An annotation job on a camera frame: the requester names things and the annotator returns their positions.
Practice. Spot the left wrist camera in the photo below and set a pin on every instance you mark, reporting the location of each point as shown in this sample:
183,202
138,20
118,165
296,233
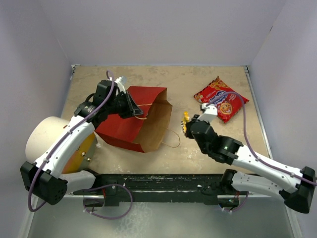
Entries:
120,82

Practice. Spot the yellow candy packet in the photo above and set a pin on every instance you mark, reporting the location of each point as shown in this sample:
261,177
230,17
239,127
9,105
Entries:
184,122

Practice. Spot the red cookie snack bag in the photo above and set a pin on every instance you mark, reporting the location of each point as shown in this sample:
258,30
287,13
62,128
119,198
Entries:
218,93

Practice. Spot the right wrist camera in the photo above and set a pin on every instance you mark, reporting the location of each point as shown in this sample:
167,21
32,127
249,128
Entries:
209,112

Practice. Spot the white cylinder with orange lid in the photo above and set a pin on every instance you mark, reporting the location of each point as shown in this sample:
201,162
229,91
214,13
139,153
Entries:
47,132

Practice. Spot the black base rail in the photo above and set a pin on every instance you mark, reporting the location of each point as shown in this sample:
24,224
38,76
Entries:
209,189

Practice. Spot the red paper bag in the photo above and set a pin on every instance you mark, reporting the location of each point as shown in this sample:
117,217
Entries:
142,133

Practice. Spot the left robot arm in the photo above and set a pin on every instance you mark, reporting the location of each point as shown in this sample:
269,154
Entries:
43,177

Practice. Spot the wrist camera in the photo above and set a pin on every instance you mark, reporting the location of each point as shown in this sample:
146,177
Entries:
209,112
120,82

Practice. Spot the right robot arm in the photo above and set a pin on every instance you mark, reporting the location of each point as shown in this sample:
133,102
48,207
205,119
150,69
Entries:
292,185

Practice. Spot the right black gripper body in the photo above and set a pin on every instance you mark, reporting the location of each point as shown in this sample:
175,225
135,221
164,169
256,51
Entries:
189,134

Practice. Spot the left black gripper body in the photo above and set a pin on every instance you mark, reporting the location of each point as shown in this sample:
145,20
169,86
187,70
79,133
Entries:
120,106

